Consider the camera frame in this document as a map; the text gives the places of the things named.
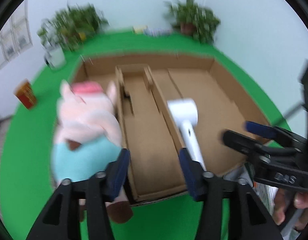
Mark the large cardboard box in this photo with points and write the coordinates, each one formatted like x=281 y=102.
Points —
x=222 y=102

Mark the white handheld hair dryer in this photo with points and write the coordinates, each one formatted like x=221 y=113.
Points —
x=185 y=115

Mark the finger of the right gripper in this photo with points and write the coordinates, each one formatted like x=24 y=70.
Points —
x=275 y=133
x=256 y=151

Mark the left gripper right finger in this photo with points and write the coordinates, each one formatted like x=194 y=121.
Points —
x=248 y=217

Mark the right human hand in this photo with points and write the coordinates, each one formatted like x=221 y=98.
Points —
x=300 y=201

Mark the left potted green plant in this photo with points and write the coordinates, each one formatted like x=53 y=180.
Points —
x=69 y=28

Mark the white enamel mug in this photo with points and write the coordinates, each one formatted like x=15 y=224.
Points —
x=54 y=57

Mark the red paper bucket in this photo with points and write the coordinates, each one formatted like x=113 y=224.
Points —
x=25 y=94

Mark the cardboard divider insert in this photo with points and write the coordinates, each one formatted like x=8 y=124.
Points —
x=149 y=133

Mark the right potted green plant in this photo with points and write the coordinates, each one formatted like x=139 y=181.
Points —
x=191 y=19

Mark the small blue packet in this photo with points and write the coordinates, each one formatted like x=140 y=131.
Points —
x=157 y=32

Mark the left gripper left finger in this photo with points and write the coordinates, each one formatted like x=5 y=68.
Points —
x=60 y=217

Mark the potted green plant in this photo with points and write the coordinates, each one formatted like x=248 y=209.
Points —
x=191 y=19
x=69 y=28

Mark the green table mat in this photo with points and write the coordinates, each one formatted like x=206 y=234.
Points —
x=24 y=172

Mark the pink pig plush toy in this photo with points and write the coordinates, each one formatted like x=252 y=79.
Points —
x=87 y=136

